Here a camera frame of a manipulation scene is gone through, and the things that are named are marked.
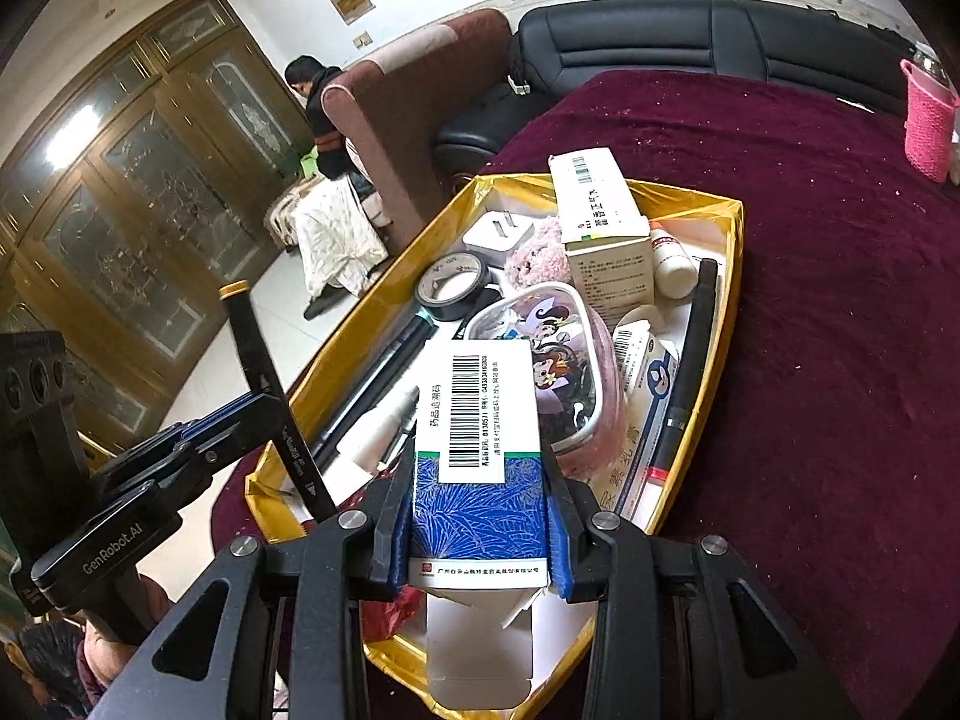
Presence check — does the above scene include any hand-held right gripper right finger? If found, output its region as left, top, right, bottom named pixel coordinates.
left=544, top=450, right=863, bottom=720

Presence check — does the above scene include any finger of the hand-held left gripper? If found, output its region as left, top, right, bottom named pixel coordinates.
left=94, top=392, right=292, bottom=488
left=150, top=431, right=260, bottom=500

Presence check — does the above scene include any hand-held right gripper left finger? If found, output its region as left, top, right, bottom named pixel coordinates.
left=90, top=465, right=421, bottom=720

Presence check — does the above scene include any black stick with tan ends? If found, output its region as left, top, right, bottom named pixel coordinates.
left=219, top=281, right=337, bottom=524

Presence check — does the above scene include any white tube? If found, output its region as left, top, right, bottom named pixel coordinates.
left=336, top=384, right=421, bottom=475

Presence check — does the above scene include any blue white medicine box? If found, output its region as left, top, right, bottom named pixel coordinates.
left=405, top=336, right=554, bottom=712

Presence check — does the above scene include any black marker pen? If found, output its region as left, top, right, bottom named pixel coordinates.
left=309, top=313, right=437, bottom=470

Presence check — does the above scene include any white ointment box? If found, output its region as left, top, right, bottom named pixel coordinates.
left=581, top=319, right=683, bottom=535

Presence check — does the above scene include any cartoon print pouch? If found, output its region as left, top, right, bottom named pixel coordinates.
left=465, top=281, right=625, bottom=460

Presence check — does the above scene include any black tape roll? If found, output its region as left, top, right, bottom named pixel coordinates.
left=415, top=253, right=502, bottom=325

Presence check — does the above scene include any black pen with red band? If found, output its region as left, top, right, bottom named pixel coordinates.
left=634, top=257, right=722, bottom=522

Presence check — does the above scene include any pink fluffy plush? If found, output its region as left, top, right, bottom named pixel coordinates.
left=502, top=217, right=572, bottom=290

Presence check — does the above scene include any small white bottle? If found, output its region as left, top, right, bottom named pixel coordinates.
left=649, top=221, right=700, bottom=299

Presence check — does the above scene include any white power adapter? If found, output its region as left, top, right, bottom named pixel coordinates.
left=461, top=210, right=537, bottom=271

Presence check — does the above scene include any large white medicine box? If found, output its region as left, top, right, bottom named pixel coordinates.
left=549, top=148, right=653, bottom=310

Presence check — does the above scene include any gold cardboard box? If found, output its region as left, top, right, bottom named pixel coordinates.
left=246, top=172, right=745, bottom=702

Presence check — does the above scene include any cloth covered stool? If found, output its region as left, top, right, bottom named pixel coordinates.
left=268, top=174, right=391, bottom=299

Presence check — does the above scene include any ornate golden glass door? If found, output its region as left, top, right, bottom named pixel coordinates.
left=0, top=0, right=320, bottom=458

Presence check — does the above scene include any brown armchair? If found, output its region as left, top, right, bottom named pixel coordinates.
left=321, top=7, right=517, bottom=252

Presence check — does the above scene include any black leather sofa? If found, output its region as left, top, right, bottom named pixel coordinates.
left=433, top=0, right=935, bottom=175

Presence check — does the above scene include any pink knitted sleeve bottle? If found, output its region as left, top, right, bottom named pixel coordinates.
left=898, top=41, right=960, bottom=182

